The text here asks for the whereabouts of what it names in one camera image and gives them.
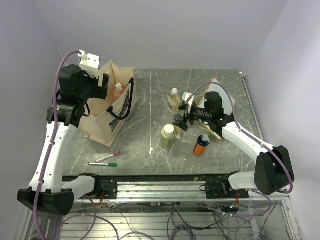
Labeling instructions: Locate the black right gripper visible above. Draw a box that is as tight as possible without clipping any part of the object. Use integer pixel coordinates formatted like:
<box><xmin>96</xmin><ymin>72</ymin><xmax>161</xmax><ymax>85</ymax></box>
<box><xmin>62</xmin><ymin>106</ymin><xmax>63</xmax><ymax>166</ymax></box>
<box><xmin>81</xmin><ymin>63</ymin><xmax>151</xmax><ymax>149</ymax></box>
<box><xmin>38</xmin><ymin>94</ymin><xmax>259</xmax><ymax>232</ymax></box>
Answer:
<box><xmin>172</xmin><ymin>102</ymin><xmax>212</xmax><ymax>131</ymax></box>

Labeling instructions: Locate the clear square bottle black cap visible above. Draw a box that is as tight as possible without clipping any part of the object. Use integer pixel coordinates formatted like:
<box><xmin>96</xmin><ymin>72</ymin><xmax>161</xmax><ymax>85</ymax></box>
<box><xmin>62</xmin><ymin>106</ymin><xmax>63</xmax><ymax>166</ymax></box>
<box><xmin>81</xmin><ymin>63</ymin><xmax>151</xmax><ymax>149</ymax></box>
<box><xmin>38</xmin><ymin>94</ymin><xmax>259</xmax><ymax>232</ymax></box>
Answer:
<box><xmin>172</xmin><ymin>113</ymin><xmax>183</xmax><ymax>139</ymax></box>

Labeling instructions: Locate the pink liquid bottle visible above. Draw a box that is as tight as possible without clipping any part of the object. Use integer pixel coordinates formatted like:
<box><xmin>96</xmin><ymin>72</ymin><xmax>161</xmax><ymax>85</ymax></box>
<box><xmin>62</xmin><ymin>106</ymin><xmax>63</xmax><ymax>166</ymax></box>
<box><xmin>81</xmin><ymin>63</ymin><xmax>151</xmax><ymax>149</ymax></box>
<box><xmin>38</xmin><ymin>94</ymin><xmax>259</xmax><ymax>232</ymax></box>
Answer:
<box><xmin>113</xmin><ymin>83</ymin><xmax>126</xmax><ymax>102</ymax></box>

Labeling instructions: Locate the amber liquid bottle white cap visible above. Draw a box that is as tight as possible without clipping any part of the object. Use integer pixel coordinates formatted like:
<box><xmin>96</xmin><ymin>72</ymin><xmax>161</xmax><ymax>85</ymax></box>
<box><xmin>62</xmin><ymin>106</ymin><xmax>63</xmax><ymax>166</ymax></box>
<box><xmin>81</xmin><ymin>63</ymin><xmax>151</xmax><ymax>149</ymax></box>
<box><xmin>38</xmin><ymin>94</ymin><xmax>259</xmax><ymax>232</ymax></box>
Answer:
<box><xmin>167</xmin><ymin>88</ymin><xmax>181</xmax><ymax>114</ymax></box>

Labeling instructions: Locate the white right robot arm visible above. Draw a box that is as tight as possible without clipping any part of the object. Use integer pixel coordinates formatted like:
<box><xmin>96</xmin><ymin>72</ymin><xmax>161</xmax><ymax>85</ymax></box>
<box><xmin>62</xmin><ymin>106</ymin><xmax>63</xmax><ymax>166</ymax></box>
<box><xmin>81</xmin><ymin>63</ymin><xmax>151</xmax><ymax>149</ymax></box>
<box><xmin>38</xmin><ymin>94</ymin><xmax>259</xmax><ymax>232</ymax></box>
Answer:
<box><xmin>173</xmin><ymin>91</ymin><xmax>295</xmax><ymax>198</ymax></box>

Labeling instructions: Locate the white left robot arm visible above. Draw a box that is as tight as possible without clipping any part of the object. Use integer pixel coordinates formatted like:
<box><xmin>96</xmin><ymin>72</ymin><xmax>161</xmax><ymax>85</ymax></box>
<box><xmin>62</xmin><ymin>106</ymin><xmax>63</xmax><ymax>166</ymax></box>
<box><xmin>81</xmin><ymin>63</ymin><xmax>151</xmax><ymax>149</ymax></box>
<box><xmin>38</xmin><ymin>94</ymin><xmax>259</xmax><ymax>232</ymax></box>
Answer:
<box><xmin>17</xmin><ymin>63</ymin><xmax>109</xmax><ymax>216</ymax></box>

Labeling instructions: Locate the beige canvas tote bag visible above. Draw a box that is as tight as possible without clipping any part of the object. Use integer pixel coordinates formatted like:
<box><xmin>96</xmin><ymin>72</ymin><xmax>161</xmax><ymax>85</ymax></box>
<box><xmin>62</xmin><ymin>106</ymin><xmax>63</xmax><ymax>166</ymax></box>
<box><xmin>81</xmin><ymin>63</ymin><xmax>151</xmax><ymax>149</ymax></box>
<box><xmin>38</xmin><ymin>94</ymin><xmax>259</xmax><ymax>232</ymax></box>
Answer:
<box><xmin>79</xmin><ymin>61</ymin><xmax>138</xmax><ymax>147</ymax></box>

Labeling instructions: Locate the pale green bottle cream cap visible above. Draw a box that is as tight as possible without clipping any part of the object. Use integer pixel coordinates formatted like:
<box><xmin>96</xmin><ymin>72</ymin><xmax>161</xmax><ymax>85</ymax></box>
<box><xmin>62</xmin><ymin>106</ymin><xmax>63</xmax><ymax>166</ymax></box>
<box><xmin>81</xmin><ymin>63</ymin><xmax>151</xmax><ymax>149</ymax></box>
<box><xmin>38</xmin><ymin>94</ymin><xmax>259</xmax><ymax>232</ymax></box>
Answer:
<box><xmin>160</xmin><ymin>124</ymin><xmax>175</xmax><ymax>149</ymax></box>

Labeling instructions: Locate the orange blue pump bottle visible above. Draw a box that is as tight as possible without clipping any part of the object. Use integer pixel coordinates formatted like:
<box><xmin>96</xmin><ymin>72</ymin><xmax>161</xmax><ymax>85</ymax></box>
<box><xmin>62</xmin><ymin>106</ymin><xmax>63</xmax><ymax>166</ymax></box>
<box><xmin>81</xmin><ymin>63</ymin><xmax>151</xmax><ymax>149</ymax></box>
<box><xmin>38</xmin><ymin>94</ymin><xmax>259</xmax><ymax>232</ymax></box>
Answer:
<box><xmin>193</xmin><ymin>134</ymin><xmax>210</xmax><ymax>157</ymax></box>

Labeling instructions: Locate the yellow-framed small whiteboard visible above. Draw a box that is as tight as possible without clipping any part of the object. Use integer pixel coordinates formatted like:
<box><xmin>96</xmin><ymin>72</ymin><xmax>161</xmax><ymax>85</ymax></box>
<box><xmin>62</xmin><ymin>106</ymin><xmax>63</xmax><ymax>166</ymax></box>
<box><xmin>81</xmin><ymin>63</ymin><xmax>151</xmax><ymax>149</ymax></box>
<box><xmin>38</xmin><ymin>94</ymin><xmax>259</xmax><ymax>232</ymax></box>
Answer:
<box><xmin>197</xmin><ymin>77</ymin><xmax>237</xmax><ymax>141</ymax></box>

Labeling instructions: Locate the red-capped white marker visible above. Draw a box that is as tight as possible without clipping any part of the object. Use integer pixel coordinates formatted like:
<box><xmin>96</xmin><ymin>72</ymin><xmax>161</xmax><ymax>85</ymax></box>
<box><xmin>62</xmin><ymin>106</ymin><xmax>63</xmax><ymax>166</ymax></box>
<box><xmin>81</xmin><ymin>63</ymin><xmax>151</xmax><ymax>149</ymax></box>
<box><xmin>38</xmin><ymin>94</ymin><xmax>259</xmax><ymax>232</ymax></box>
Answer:
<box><xmin>95</xmin><ymin>151</ymin><xmax>120</xmax><ymax>163</ymax></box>

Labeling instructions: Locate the green-capped white marker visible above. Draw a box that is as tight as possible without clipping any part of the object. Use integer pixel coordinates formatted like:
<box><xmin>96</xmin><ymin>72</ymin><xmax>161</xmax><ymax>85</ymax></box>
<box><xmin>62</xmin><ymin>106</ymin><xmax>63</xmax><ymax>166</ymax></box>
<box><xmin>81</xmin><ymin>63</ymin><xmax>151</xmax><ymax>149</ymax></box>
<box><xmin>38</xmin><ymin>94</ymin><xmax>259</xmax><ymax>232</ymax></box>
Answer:
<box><xmin>88</xmin><ymin>162</ymin><xmax>118</xmax><ymax>168</ymax></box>

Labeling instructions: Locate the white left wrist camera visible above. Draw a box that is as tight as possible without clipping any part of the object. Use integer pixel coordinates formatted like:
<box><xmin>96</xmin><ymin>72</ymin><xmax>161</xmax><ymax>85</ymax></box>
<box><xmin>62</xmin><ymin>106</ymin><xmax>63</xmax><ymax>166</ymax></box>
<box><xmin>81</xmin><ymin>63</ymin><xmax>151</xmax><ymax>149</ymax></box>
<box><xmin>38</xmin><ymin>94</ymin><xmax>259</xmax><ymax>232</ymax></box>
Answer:
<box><xmin>78</xmin><ymin>50</ymin><xmax>100</xmax><ymax>79</ymax></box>

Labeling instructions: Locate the aluminium mounting rail frame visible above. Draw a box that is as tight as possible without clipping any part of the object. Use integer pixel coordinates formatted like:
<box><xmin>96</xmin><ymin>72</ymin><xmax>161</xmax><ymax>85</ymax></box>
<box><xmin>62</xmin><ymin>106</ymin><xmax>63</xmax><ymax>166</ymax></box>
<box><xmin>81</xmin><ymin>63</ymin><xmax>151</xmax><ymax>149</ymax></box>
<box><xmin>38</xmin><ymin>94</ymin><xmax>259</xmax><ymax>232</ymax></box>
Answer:
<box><xmin>16</xmin><ymin>173</ymin><xmax>302</xmax><ymax>240</ymax></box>

